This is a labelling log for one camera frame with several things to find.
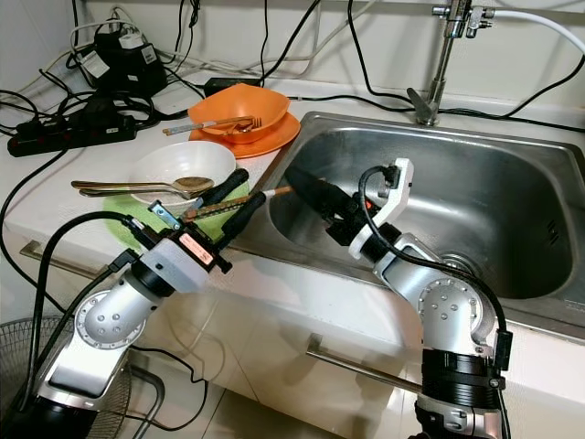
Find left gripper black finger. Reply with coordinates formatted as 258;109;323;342
216;191;269;250
197;168;251;219

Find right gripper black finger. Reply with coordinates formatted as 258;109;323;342
303;174;367;230

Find gold metal spoon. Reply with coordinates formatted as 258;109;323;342
70;176;216;198

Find patterned brown chopsticks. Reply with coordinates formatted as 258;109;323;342
183;186;293;222

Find white ceramic bowl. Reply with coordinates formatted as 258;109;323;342
130;140;237;207

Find light green plate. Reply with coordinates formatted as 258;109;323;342
102;178;243;246

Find gold metal utensil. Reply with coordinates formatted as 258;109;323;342
80;187;175;198

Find gold and silver fork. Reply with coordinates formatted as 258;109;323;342
163;115;261;138

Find orange plastic plate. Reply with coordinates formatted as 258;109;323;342
189;112;301;160

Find orange plastic bowl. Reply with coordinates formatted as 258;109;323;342
187;83;291;145

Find black power brick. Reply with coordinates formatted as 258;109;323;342
203;77;261;96

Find metal sink drain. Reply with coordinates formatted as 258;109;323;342
439;254;481;280

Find chrome faucet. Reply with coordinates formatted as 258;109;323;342
407;0;499;127

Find stainless steel sink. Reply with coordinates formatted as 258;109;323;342
229;112;585;339

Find black charger device with labels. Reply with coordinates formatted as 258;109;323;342
80;23;167;97

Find black power strip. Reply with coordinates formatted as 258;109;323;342
7;114;138;158

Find grey floor fan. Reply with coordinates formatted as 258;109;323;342
0;316;138;439

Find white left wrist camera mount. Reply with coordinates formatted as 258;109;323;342
146;240;225;295

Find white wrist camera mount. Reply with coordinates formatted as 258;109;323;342
347;157;414;266
146;240;225;295

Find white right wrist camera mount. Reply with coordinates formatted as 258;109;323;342
347;157;414;266

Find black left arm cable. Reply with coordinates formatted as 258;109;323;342
26;210;175;412

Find short metal drawer handle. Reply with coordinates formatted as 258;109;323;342
18;240;97;284

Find long metal drawer handle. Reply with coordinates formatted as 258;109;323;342
306;334;426;396

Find black floor cable loop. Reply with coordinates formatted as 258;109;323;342
126;343;216;433

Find black power strip cable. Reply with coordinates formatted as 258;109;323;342
0;148;51;239

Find white water hose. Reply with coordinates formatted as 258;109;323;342
484;7;585;47

